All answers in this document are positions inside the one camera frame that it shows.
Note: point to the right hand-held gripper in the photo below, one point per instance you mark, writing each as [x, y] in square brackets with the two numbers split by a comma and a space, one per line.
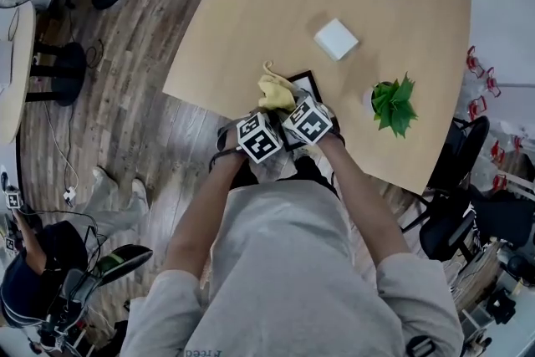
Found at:
[307, 121]

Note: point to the green potted plant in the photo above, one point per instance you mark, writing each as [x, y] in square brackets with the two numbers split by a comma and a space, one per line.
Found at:
[393, 104]

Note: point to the person's black shoe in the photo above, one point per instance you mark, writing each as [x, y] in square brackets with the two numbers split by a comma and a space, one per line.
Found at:
[246, 175]
[313, 175]

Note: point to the white box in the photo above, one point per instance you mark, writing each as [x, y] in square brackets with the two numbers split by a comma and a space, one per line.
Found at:
[336, 39]

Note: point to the yellow cloth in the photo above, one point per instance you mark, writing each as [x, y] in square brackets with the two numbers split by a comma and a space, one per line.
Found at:
[276, 94]

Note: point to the black board with green edge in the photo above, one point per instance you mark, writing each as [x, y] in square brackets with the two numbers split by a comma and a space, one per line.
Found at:
[125, 259]

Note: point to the person's right black shoe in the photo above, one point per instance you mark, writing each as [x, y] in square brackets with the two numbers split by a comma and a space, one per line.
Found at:
[313, 175]

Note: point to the person's right forearm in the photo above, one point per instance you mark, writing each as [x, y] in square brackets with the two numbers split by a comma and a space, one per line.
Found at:
[363, 200]

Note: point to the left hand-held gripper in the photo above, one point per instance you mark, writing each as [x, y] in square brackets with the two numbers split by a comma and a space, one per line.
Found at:
[257, 138]

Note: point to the person's light grey shirt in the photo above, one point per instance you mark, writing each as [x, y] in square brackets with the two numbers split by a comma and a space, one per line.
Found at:
[292, 263]

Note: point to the black deer picture frame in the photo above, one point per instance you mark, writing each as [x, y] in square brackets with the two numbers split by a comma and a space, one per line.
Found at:
[305, 85]

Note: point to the black folding chair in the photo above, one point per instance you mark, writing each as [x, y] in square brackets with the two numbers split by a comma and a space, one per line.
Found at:
[445, 234]

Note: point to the white power strip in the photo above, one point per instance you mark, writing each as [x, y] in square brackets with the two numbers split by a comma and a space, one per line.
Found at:
[70, 196]

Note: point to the person's left black shoe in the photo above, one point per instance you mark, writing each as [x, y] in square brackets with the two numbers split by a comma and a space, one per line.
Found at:
[246, 175]

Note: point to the person's left forearm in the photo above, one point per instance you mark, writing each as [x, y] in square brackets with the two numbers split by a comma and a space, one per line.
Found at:
[196, 213]

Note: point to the round wooden table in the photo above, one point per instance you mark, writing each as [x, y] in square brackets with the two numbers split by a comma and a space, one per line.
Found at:
[21, 54]

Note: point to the black fabric chair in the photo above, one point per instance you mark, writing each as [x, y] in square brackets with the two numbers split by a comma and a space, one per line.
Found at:
[505, 213]

